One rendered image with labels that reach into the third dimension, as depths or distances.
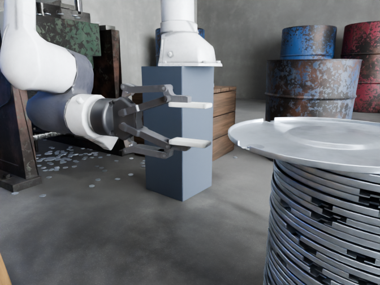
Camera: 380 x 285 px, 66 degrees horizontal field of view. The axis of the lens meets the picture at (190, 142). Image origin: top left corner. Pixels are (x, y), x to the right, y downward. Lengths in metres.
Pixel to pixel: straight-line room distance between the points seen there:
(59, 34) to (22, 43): 0.80
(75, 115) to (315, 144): 0.43
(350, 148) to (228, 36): 4.24
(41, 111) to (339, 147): 0.55
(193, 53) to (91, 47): 0.68
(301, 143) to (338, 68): 0.99
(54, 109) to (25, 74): 0.09
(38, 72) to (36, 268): 0.45
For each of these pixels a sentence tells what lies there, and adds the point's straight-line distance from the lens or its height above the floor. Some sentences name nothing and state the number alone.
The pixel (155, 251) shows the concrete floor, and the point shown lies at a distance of 0.78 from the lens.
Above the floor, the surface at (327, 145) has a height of 0.35.
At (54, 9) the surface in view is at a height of 0.69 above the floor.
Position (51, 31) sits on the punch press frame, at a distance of 1.39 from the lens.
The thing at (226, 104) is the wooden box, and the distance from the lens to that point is 1.49.
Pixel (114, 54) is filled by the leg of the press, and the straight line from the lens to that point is 1.51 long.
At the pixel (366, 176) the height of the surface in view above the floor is 0.34.
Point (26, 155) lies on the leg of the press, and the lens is 1.27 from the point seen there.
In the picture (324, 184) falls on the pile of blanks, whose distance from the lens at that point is 0.35.
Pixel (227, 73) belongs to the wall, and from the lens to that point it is 4.57.
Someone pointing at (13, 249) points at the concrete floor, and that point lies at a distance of 0.90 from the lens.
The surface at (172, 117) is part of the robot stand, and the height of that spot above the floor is 0.29.
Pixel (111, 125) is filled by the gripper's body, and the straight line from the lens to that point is 0.58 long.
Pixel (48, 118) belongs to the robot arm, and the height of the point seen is 0.34.
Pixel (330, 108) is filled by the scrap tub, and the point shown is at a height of 0.28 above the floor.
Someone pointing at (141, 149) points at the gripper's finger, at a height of 0.30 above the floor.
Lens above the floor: 0.44
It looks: 14 degrees down
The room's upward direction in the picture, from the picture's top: straight up
